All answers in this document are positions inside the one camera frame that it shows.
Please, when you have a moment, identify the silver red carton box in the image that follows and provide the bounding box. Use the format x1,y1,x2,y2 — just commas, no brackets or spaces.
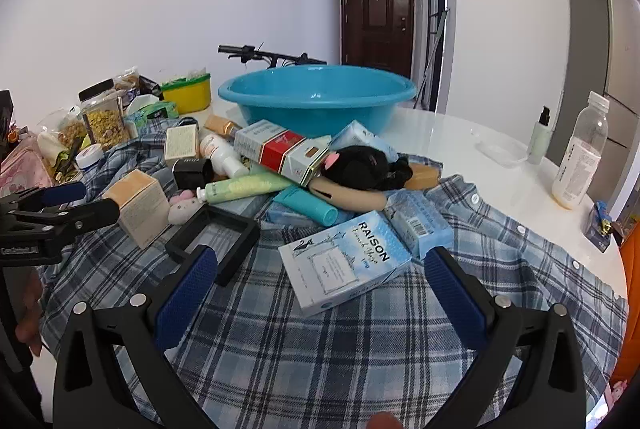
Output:
233,119,332,188

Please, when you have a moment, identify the orange cloth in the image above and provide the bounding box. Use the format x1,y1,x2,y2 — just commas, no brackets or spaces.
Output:
616,229,640,391

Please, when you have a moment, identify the jar of dried snacks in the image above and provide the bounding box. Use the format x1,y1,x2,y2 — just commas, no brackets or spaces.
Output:
78,78,132,148

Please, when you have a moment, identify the beige hairbrush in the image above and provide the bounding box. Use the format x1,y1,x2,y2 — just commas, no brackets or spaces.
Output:
307,176,389,212

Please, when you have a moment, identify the person's right hand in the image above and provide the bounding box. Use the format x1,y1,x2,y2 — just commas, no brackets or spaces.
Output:
366,411,402,429

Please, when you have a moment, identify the blue plaid shirt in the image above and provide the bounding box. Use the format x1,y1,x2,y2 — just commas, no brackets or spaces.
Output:
37,116,630,429

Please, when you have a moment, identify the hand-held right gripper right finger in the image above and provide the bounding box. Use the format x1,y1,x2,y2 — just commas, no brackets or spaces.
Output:
423,246,588,429

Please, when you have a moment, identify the clear plastic container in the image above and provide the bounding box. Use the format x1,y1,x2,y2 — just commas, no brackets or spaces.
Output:
474,136,531,169

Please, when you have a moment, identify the black bicycle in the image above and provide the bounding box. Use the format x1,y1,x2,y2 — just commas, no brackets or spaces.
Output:
217,43,329,69

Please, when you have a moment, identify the clear snack bag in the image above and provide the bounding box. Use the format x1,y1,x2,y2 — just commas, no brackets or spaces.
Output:
36,106,88,160

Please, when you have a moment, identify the small pink white plush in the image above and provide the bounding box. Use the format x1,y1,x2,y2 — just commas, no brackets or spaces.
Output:
167,189,207,226

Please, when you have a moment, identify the white jar blue lid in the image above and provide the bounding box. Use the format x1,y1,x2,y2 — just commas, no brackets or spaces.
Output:
74,143,105,171

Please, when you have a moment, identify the small light blue box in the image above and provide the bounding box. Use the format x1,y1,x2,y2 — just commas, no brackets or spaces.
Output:
386,190,455,260

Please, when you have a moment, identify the clear bottle with white liquid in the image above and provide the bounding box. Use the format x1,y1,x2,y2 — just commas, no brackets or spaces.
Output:
551,91,611,211

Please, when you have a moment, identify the pink printed pouch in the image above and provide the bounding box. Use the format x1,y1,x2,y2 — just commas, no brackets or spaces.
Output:
0,133,54,200

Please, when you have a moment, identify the black square frame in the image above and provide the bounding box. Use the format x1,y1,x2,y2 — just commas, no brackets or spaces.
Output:
164,204,261,288

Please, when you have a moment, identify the black snack bag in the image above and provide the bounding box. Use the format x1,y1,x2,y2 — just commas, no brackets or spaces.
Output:
136,75,163,102

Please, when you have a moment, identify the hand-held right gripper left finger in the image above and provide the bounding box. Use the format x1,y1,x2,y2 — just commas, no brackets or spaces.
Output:
52,245,221,429

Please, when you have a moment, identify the orange beige tube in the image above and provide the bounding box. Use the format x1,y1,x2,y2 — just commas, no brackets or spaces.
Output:
203,114,246,141

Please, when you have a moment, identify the white pink bottle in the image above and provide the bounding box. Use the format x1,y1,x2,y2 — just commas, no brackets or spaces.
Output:
198,133,250,179

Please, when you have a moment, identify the metal drying rack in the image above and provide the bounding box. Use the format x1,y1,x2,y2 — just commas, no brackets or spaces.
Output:
417,8,451,108

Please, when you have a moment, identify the green tissue pack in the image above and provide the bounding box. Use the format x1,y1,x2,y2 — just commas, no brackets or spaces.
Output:
124,94,180,125

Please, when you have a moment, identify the teal tube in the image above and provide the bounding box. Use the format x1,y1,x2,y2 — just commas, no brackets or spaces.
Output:
272,186,340,226

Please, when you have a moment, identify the grey refrigerator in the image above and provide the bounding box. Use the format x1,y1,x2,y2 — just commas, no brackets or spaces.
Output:
544,0,640,210

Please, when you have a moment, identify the large light blue printed box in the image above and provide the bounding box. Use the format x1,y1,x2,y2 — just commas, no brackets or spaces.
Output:
277,209,414,318

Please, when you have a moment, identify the yellow container with green rim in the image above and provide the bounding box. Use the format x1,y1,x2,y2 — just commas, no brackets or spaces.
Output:
160,73,212,115

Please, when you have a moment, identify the light green tube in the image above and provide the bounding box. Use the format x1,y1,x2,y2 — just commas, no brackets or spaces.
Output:
196,171,297,206

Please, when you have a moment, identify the dark brown door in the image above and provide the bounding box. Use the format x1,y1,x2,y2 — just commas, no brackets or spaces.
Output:
339,0,416,82

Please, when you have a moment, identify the beige cardboard box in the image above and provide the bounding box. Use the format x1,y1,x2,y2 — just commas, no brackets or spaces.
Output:
102,169,171,250

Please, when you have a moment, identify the black plush toy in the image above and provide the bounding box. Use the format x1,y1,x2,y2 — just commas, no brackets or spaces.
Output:
320,145,414,192

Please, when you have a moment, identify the black framed glass door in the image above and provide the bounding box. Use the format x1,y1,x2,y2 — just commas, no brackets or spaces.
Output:
424,0,447,112

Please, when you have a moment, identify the small cream box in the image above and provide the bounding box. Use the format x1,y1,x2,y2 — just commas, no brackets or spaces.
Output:
163,124,200,162

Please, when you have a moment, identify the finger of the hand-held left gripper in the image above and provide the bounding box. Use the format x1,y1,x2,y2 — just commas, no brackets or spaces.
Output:
0,197,121,238
0,181,89,216

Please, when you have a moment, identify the light blue tissue packet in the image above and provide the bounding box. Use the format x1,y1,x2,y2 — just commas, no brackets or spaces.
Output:
329,119,401,165

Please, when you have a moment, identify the person's left hand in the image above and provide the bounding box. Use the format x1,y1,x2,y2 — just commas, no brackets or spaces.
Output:
14,278,45,358

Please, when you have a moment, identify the blue plastic basin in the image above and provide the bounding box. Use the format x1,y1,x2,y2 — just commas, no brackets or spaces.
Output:
217,64,418,134

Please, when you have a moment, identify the small blue packet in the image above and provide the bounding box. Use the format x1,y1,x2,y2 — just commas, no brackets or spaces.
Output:
584,201,614,255

